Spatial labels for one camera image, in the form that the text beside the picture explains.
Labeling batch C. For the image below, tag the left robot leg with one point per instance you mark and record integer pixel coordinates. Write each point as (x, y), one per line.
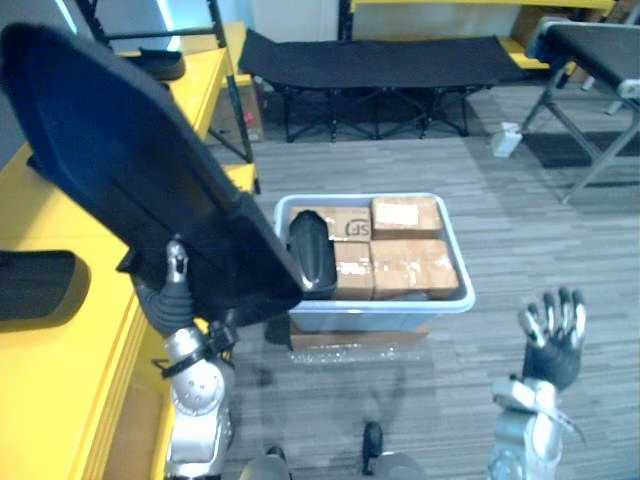
(262, 467)

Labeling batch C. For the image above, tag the narrow taped cardboard box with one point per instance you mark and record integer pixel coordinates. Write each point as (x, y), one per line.
(354, 272)

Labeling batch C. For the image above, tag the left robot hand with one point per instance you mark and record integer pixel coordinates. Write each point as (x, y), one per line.
(170, 310)

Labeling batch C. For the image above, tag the large taped cardboard box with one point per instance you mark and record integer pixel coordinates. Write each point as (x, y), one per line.
(415, 270)

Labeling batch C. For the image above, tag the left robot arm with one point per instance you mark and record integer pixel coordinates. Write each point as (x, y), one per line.
(200, 400)

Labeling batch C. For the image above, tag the clear plastic sheet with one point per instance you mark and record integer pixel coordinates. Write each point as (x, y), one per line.
(360, 356)

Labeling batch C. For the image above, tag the yellow shelf with black posts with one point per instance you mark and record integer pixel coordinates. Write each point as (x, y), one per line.
(50, 380)

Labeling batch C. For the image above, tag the cardboard box with SF print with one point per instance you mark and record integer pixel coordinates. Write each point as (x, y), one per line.
(350, 225)

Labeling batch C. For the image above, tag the robot leg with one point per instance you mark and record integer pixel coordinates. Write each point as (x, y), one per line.
(395, 467)
(262, 467)

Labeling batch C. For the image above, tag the brown cardboard box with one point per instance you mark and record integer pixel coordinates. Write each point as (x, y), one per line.
(240, 107)

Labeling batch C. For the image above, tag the flat cardboard sheet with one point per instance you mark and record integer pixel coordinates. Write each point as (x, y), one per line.
(350, 341)

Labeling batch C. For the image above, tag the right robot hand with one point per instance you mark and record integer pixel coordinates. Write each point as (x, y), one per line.
(552, 355)

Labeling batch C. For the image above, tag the grey plastic bin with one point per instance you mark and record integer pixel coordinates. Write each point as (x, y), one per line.
(380, 317)

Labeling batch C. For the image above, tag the black sole-shaped plastic housing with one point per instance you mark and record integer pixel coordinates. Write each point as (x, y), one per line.
(312, 255)
(162, 65)
(40, 285)

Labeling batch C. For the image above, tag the right robot leg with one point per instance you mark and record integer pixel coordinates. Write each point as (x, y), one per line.
(395, 467)

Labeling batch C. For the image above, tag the large black plastic housing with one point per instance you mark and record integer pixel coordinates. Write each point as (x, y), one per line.
(125, 150)

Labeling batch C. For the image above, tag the grey-framed folding cot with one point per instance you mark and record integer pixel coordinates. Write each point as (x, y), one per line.
(595, 50)

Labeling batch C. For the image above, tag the cardboard box with white label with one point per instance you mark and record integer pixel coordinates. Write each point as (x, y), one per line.
(407, 217)

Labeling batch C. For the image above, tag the black folding cot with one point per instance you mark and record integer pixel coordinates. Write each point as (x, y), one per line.
(375, 60)

